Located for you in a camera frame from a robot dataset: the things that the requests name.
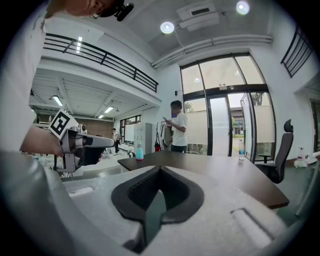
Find black office chair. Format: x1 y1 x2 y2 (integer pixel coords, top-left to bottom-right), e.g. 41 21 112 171
254 119 295 185

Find black head-worn camera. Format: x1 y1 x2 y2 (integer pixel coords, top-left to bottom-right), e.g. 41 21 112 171
113 2 135 22

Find clothes rack with garments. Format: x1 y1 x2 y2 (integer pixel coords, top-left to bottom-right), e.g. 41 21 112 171
156 120 174 152

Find clear water bottle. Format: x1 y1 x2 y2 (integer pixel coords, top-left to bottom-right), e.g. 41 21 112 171
238 139 246 161

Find white ceiling pipes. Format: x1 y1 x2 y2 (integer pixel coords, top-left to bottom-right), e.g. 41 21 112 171
150 34 273 70

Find long black balcony railing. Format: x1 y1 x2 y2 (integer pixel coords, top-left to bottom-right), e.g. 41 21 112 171
42 32 160 94

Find teal spray bottle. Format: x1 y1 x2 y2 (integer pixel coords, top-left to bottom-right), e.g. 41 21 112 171
135 140 145 161

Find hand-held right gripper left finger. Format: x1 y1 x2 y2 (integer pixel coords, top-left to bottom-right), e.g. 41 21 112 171
62 165 161 253

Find person's left forearm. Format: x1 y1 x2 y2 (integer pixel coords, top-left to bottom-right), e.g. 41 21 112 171
19 126 64 158

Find black framed glass entrance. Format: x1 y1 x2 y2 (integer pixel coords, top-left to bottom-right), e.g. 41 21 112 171
179 52 277 162

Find dark wooden table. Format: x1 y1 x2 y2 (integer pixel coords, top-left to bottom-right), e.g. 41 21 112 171
117 149 290 210

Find short black balcony railing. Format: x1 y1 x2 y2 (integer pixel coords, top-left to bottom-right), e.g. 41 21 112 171
280 24 314 79

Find grey metal lockers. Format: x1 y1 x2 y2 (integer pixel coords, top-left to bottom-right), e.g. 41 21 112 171
133 122 153 155

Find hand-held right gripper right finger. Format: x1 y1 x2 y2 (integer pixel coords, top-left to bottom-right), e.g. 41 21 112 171
146 165 289 256

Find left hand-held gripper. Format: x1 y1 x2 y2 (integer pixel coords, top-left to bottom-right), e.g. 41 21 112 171
48 108 115 174

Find white floor machine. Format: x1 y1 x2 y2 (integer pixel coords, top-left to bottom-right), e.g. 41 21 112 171
293 146 316 169

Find round ceiling light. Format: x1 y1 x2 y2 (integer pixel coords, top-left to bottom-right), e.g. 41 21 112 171
160 21 175 35
235 0 251 16

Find person's white shirt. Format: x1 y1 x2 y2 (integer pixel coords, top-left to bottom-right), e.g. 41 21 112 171
0 6 48 153

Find white ceiling air conditioner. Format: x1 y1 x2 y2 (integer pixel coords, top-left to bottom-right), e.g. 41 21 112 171
175 2 220 33

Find white legged side table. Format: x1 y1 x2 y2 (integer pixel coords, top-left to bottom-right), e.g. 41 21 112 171
295 149 320 217

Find person's head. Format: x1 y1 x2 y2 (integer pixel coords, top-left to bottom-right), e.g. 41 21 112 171
44 0 126 19

